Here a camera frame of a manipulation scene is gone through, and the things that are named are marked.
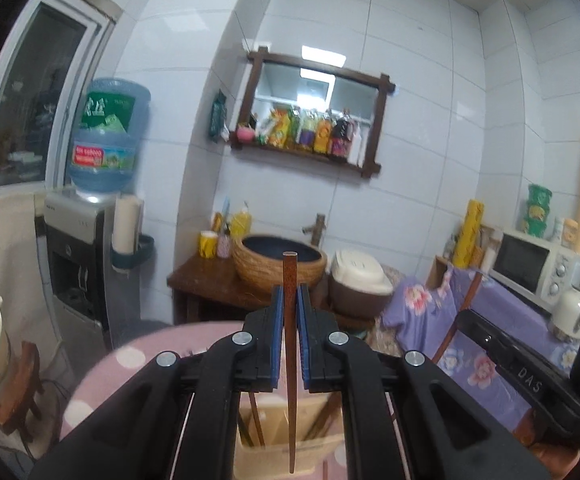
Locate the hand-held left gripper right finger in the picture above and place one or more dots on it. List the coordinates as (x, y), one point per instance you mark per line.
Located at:
(304, 330)

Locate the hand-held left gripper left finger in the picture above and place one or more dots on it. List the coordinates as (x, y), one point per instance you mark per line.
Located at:
(278, 320)

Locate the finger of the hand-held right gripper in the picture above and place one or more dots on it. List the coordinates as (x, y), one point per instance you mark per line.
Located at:
(520, 370)

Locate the beige perforated utensil holder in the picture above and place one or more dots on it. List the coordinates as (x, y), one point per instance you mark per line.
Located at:
(270, 460)

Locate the white jug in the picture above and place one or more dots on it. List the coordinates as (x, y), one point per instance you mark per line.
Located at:
(570, 312)

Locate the woven basket sink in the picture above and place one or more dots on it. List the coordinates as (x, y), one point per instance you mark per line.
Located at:
(255, 270)

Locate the purple floral cloth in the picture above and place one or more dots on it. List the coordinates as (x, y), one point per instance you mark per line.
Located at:
(510, 310)

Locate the white rice cooker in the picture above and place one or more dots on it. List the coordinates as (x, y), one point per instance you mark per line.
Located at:
(355, 270)

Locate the wooden washstand cabinet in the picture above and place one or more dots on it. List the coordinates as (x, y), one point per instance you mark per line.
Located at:
(204, 275)

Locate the wooden chair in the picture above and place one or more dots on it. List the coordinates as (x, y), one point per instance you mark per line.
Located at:
(462, 305)

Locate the pink patterned cup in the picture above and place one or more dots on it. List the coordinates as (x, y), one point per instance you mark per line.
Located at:
(224, 247)

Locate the bronze faucet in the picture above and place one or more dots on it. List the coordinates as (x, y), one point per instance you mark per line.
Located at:
(315, 230)

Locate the yellow cup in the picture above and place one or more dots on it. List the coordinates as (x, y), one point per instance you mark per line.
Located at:
(208, 245)

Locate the yellow soap bottle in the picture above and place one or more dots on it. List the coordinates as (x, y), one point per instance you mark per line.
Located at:
(241, 222)

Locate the white microwave oven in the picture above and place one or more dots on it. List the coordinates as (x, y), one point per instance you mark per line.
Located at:
(520, 260)

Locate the blue toothbrush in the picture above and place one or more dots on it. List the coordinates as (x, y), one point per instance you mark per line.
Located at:
(225, 210)

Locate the stack of green cups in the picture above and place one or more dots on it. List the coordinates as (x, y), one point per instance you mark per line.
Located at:
(537, 210)

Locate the yellow tall package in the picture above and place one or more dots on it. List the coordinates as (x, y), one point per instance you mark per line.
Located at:
(467, 232)

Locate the dark teal cup holder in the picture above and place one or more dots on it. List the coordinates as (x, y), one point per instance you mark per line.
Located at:
(144, 247)

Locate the stack of paper cups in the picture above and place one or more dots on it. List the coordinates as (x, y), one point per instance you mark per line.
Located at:
(125, 225)

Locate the row of condiment bottles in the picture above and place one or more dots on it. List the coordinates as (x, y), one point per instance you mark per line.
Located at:
(325, 135)

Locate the grey water dispenser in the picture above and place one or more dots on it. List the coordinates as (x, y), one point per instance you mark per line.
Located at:
(74, 260)

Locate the green hanging packet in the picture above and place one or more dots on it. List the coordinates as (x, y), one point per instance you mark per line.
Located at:
(218, 115)

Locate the wooden framed mirror shelf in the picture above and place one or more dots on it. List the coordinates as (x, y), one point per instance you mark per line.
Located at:
(375, 125)

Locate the blue water jug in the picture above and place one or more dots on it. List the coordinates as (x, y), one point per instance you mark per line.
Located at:
(104, 150)

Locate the wooden stool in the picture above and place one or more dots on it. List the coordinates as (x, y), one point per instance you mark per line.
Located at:
(17, 395)

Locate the beige cloth cover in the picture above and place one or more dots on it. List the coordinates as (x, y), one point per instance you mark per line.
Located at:
(9, 240)

